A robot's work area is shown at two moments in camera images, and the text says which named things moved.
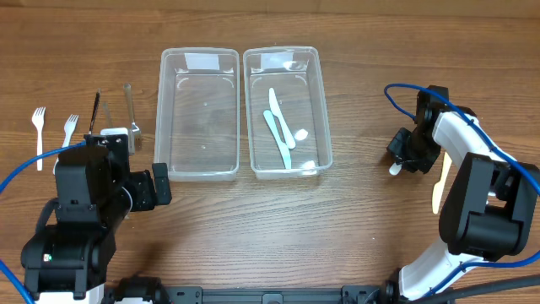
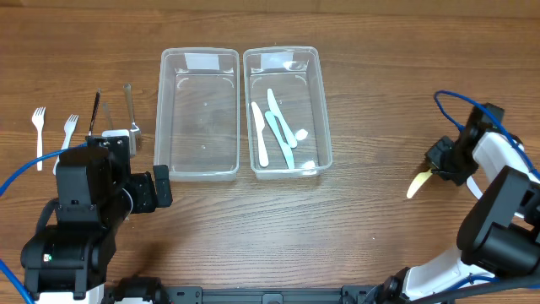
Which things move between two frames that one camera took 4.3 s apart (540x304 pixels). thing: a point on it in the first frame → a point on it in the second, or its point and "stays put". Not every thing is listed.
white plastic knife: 275,110 stays put
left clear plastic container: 197,113 stays put
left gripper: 111,143 stays put
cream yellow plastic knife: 439,187 → 418,182
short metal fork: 105,105 stays put
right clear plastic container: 296,76 stays put
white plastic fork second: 70,126 stays put
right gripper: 408,153 → 443,159
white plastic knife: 395,169 → 263,157
